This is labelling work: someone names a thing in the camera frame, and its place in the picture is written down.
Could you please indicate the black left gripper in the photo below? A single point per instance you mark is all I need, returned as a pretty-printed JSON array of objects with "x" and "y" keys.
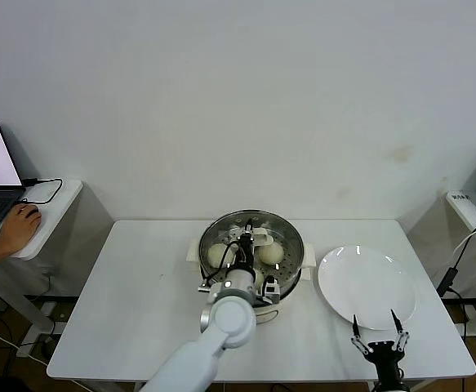
[{"x": 246, "y": 253}]

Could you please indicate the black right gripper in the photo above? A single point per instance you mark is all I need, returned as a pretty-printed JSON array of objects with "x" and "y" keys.
[{"x": 382, "y": 355}]

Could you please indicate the white steamed baozi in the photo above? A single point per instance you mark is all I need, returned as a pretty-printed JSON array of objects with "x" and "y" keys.
[
  {"x": 259, "y": 277},
  {"x": 271, "y": 253},
  {"x": 217, "y": 255}
]

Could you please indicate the steel steamer pot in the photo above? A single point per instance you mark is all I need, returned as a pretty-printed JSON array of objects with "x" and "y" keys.
[{"x": 309, "y": 255}]

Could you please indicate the perforated steel steamer basket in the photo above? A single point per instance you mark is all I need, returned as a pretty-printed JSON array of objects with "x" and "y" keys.
[{"x": 290, "y": 281}]

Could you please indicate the person's bare hand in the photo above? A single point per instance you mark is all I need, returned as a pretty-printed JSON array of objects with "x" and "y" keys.
[{"x": 17, "y": 228}]

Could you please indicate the round white plate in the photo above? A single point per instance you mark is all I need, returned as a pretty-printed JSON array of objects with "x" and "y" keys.
[{"x": 364, "y": 286}]

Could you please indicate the white side table with label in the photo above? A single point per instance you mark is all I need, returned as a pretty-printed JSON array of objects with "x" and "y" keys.
[{"x": 466, "y": 212}]

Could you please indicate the white side table with mouse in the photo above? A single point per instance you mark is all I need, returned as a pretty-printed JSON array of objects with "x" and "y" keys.
[{"x": 58, "y": 212}]

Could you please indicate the white wall socket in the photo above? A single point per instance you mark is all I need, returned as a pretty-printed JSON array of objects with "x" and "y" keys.
[{"x": 45, "y": 270}]

